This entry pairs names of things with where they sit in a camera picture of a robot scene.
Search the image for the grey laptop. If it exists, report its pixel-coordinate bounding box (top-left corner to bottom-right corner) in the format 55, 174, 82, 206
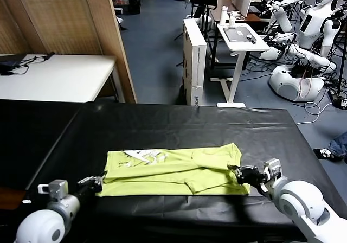
223, 27, 259, 43

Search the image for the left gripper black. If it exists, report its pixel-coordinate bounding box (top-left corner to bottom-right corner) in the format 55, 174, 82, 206
78, 172, 107, 201

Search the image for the tall white cardboard box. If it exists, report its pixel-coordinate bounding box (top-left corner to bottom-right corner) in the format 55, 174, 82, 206
182, 18, 208, 107

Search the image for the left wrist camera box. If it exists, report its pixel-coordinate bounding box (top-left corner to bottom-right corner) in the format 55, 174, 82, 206
37, 180, 69, 201

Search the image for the white rounded robot base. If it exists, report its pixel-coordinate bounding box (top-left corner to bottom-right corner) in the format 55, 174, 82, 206
268, 65, 325, 103

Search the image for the white cup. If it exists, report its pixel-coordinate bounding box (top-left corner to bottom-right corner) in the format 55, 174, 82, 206
228, 12, 240, 27

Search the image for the white floor cable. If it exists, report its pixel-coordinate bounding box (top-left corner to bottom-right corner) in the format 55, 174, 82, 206
295, 101, 335, 126

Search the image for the black white-printed shoe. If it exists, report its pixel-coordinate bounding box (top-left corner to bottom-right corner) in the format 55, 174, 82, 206
332, 97, 347, 110

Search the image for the white table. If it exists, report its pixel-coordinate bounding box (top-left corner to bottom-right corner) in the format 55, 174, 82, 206
0, 54, 127, 104

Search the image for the white bottle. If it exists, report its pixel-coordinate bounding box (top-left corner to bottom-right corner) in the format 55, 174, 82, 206
219, 6, 229, 27

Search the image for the black pouch device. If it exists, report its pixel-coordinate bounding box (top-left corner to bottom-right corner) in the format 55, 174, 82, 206
0, 60, 22, 77

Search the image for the white humanoid robot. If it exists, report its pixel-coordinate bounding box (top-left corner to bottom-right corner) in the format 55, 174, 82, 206
266, 0, 311, 34
260, 0, 343, 75

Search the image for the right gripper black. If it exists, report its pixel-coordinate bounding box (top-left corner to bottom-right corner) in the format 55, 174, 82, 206
227, 164, 268, 191

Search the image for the yellow-green t-shirt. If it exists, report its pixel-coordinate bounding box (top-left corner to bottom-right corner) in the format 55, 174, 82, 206
95, 142, 251, 198

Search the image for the brown wooden desk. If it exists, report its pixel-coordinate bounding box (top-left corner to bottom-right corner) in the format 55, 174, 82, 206
210, 0, 275, 24

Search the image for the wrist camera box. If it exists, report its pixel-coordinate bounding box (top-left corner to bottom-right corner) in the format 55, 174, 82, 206
261, 158, 283, 183
37, 180, 69, 201

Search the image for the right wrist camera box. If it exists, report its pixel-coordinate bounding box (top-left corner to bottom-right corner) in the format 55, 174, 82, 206
261, 158, 283, 183

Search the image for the white standing desk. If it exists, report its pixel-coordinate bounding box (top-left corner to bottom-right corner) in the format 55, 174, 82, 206
210, 23, 271, 108

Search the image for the blue jeans leg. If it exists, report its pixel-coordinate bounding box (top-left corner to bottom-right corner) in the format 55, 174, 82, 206
328, 131, 347, 159

